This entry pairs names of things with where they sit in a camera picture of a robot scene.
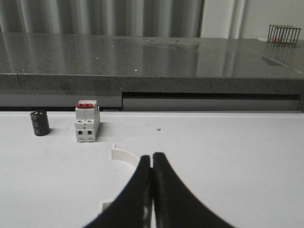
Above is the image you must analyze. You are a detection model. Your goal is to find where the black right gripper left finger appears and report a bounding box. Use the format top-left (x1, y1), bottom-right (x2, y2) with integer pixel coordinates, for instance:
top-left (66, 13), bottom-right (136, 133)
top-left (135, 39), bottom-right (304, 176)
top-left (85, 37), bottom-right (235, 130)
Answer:
top-left (86, 155), bottom-right (152, 228)

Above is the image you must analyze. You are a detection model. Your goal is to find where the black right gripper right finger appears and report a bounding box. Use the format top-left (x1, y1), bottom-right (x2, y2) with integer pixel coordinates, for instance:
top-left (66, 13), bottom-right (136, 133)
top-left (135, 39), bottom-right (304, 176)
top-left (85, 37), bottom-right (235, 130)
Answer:
top-left (153, 152), bottom-right (232, 228)

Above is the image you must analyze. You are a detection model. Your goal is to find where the white half pipe clamp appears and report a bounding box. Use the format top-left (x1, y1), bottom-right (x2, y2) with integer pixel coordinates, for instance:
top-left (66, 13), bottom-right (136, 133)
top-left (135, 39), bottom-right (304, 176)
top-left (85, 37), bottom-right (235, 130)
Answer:
top-left (98, 144), bottom-right (140, 215)

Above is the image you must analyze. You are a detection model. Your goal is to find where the black cylindrical capacitor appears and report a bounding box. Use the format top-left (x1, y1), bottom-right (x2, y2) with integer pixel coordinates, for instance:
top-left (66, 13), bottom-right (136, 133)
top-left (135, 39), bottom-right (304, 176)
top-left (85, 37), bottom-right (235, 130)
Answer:
top-left (30, 110), bottom-right (50, 136)

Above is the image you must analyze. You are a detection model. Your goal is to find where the grey stone countertop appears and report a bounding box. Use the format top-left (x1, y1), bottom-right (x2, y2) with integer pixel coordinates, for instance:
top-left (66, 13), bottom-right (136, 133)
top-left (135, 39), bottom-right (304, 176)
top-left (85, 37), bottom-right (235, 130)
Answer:
top-left (0, 33), bottom-right (304, 95)

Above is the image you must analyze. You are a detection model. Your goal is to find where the white circuit breaker red switch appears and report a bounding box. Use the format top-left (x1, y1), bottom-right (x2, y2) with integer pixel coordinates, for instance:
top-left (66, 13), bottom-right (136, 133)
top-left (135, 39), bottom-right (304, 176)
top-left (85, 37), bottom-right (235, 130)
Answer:
top-left (75, 100), bottom-right (100, 143)

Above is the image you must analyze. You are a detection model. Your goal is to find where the metal wire rack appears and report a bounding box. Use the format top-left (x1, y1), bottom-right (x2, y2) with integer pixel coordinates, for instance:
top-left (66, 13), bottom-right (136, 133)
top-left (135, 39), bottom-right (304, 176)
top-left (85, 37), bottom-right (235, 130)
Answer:
top-left (266, 24), bottom-right (302, 46)

